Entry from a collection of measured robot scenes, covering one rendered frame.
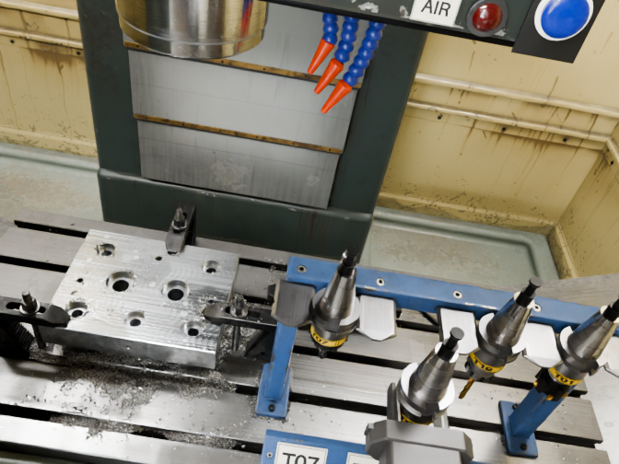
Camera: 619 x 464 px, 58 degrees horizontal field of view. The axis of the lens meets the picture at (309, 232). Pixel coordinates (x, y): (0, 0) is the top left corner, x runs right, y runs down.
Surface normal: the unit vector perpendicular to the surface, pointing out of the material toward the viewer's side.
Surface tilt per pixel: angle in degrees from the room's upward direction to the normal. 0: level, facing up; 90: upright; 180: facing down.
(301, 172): 90
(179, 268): 0
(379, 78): 90
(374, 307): 0
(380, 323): 0
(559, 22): 92
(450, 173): 90
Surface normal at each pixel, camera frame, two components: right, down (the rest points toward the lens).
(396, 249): 0.14, -0.72
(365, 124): -0.08, 0.68
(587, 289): -0.27, -0.72
